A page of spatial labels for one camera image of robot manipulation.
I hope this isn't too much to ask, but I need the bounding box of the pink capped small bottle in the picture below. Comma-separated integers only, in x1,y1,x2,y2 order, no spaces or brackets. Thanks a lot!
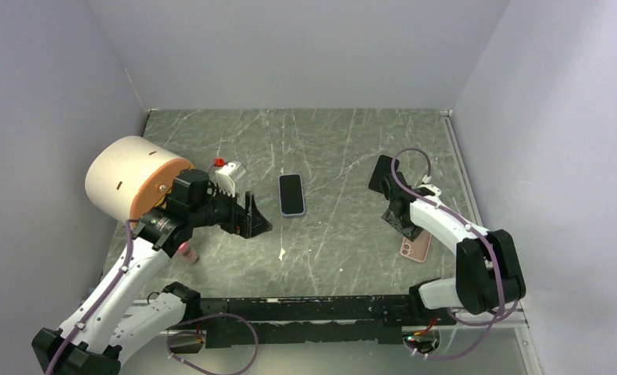
177,242,199,264

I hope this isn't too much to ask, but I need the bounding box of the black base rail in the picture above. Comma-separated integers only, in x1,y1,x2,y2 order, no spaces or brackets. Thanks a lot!
171,294,455,348

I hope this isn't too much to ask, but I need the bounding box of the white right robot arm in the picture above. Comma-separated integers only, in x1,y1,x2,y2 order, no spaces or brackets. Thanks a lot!
373,173,526,324

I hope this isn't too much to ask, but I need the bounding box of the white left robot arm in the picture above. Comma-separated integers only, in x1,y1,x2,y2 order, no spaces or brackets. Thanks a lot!
32,169,272,374

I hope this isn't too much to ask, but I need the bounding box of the lavender phone case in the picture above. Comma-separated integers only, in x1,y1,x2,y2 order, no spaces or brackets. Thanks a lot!
278,173,307,219

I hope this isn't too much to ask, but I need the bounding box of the beige and orange cylinder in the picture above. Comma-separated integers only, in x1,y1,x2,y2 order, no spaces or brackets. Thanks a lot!
84,136,193,223

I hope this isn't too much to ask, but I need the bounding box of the pink phone case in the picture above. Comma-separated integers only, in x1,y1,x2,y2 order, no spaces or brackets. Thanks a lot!
399,230,432,263

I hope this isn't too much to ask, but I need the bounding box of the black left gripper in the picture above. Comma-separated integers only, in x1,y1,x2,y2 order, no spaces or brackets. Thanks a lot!
189,182,271,238

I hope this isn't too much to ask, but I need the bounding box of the black phone case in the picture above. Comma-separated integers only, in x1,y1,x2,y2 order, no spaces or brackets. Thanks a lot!
368,155,399,194

